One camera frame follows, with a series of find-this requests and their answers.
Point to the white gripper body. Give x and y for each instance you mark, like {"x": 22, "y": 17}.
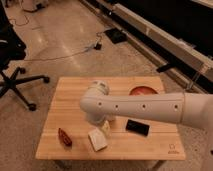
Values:
{"x": 105, "y": 128}

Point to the white sponge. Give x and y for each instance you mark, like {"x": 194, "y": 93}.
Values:
{"x": 97, "y": 139}

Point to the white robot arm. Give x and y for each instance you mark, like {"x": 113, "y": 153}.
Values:
{"x": 189, "y": 109}

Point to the orange ceramic bowl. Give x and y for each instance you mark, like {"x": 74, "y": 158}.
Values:
{"x": 142, "y": 90}

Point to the black smartphone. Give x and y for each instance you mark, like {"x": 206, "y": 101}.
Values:
{"x": 137, "y": 127}

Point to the wooden table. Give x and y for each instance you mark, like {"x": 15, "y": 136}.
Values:
{"x": 162, "y": 143}

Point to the brown snack packet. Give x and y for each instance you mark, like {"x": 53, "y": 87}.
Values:
{"x": 64, "y": 138}

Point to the black floor box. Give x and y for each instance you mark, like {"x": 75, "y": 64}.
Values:
{"x": 115, "y": 35}

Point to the grey metal rail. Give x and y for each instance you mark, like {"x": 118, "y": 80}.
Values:
{"x": 178, "y": 48}

